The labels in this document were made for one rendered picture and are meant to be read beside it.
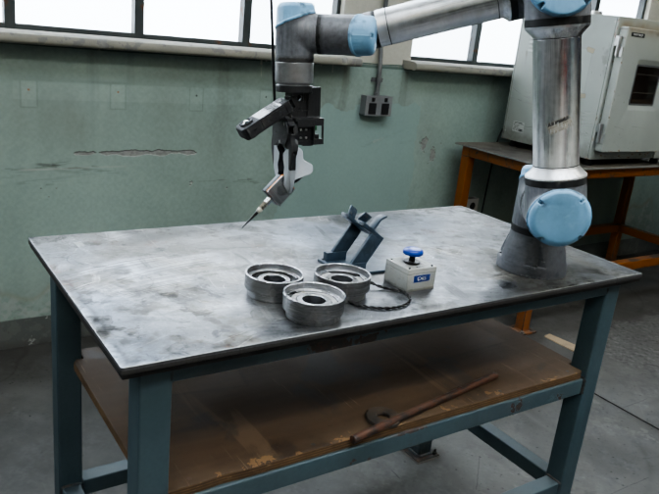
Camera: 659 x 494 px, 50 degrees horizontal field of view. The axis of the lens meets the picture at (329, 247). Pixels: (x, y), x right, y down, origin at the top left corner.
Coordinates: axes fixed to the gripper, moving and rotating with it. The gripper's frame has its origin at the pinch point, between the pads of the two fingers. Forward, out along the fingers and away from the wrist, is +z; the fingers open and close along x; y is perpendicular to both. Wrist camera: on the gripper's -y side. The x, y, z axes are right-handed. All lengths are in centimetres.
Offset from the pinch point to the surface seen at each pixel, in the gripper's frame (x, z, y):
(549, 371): -22, 44, 59
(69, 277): -3.6, 13.0, -42.7
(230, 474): -32, 41, -24
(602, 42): 94, -32, 194
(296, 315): -32.7, 14.2, -12.4
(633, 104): 88, -7, 212
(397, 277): -21.9, 14.8, 14.4
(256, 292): -22.1, 13.5, -15.0
